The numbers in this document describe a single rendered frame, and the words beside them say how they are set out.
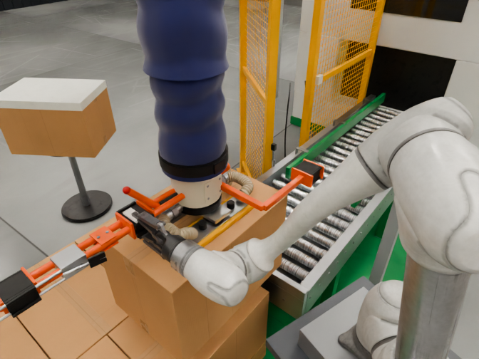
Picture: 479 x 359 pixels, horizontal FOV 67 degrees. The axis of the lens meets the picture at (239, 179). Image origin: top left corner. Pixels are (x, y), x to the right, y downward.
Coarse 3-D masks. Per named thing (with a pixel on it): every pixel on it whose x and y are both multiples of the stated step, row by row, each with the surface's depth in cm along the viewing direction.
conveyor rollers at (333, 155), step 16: (384, 112) 325; (352, 128) 295; (368, 128) 295; (336, 144) 277; (352, 144) 278; (320, 160) 260; (336, 160) 262; (304, 192) 226; (288, 208) 214; (352, 208) 215; (320, 224) 202; (336, 224) 205; (304, 240) 192; (320, 240) 194; (304, 256) 183; (320, 256) 186; (304, 272) 174
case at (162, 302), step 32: (160, 192) 141; (224, 192) 141; (256, 192) 141; (256, 224) 129; (128, 256) 114; (160, 256) 114; (128, 288) 126; (160, 288) 106; (192, 288) 111; (256, 288) 151; (160, 320) 119; (192, 320) 118; (224, 320) 138; (192, 352) 127
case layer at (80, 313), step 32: (64, 288) 168; (96, 288) 168; (32, 320) 155; (64, 320) 155; (96, 320) 155; (128, 320) 155; (256, 320) 166; (0, 352) 143; (32, 352) 143; (64, 352) 143; (96, 352) 143; (128, 352) 143; (160, 352) 143; (224, 352) 151
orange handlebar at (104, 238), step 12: (228, 168) 131; (300, 180) 125; (168, 192) 118; (228, 192) 121; (240, 192) 118; (288, 192) 121; (168, 204) 114; (252, 204) 115; (264, 204) 113; (108, 228) 105; (96, 240) 100; (108, 240) 100; (84, 252) 97; (96, 252) 98; (48, 264) 94; (36, 276) 92; (48, 276) 90; (60, 276) 92
